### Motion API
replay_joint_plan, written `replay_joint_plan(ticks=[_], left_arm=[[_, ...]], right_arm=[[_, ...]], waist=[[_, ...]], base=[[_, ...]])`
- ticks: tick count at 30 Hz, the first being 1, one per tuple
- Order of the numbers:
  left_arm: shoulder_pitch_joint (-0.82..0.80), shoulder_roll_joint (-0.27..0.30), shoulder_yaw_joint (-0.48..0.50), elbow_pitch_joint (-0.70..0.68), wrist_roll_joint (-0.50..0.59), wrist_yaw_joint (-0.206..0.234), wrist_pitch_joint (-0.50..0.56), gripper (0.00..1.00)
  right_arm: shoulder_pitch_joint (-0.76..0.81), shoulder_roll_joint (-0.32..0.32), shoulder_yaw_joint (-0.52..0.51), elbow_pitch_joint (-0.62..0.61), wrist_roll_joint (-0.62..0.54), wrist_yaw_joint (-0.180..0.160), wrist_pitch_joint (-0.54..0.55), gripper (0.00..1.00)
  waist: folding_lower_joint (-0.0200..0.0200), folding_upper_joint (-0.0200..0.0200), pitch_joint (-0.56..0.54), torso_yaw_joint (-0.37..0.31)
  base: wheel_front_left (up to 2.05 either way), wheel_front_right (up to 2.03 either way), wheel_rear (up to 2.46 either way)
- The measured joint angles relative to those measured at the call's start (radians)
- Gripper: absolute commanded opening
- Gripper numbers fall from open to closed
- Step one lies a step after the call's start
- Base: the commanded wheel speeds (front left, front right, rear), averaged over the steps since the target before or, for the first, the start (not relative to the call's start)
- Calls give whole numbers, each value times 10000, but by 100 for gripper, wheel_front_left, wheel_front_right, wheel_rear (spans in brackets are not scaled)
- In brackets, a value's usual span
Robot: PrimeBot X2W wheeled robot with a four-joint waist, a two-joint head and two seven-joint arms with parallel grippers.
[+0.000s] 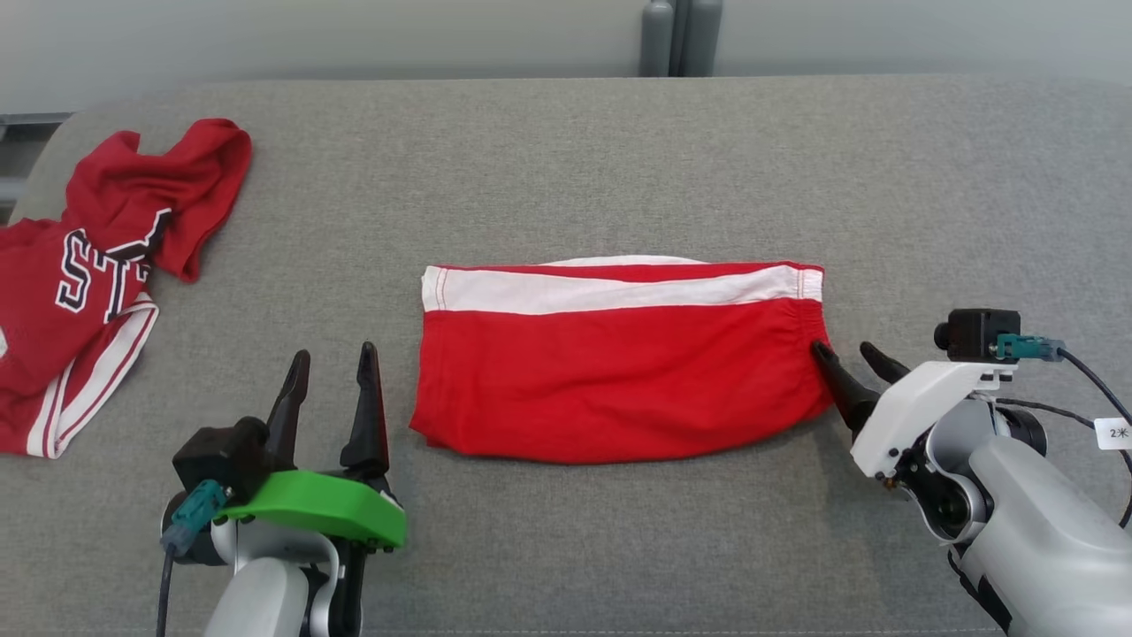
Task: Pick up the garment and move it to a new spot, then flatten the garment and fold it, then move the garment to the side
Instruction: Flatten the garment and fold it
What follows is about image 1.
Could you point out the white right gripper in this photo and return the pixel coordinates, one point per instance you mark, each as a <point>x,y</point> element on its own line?
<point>920,398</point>

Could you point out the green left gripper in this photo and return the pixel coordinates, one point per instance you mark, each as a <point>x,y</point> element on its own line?
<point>327,509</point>

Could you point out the red shorts with white stripe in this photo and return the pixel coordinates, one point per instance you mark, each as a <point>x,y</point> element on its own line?
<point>619,380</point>

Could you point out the red jersey with white trim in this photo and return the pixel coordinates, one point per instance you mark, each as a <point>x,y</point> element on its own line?
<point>97,265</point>

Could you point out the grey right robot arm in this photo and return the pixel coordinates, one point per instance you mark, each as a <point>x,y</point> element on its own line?
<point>1035,522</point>

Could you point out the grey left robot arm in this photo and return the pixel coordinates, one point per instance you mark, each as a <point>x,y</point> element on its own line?
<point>261,593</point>

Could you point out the grey fabric sofa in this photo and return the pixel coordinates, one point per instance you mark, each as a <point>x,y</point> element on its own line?
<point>566,159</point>

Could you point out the grey column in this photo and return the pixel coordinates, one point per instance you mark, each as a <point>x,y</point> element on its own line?
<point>656,40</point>
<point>703,35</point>

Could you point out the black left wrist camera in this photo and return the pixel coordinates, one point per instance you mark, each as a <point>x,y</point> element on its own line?
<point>217,456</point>

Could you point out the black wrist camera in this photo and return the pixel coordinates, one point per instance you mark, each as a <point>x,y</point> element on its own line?
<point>973,334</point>
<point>217,456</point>

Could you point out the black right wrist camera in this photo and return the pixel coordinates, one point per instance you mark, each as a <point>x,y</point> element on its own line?
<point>973,334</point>

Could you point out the grey metal frame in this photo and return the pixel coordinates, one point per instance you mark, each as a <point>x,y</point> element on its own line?
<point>22,159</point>

